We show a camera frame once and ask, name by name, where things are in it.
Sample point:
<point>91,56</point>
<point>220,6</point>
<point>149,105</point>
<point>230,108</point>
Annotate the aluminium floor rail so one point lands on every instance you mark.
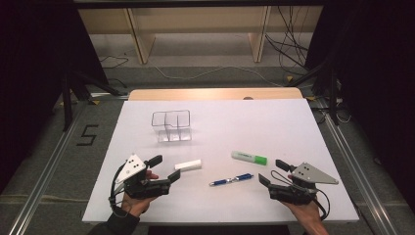
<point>359,176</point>
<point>42,182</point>

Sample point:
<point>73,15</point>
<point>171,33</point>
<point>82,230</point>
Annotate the clear plastic desk organizer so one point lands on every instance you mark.
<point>177,135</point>

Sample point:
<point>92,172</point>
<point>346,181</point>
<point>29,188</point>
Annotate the dark curtain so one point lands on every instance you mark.
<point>375,81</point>
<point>32,65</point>

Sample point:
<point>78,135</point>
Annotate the yellow tape piece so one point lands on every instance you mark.
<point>310,98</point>
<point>95,102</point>
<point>289,78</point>

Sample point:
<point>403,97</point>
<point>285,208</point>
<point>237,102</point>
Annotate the black metal bar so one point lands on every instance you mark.
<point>195,4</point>

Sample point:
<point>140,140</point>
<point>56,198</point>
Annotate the black metal stand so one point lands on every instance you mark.
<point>332,98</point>
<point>67,107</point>

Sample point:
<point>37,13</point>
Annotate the green highlighter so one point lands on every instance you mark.
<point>249,158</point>

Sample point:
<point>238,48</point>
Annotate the white cylindrical eraser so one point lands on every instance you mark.
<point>188,165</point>

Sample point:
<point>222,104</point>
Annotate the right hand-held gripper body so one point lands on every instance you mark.
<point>311,174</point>

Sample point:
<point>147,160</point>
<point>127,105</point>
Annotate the light wooden shelf unit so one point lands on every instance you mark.
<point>140,39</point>

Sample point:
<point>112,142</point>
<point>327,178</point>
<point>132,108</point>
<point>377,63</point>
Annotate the person's right hand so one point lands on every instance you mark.
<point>308,213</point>

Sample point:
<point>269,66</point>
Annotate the person's left hand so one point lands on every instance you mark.
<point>135,206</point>

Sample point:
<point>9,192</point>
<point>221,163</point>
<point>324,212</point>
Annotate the white board sheet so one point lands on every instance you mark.
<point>228,130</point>

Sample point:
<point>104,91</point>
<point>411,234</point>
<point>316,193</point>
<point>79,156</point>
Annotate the blue ballpoint pen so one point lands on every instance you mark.
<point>231,179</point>

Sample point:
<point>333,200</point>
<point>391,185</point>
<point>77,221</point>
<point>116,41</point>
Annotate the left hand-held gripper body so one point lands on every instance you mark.
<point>130,168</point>

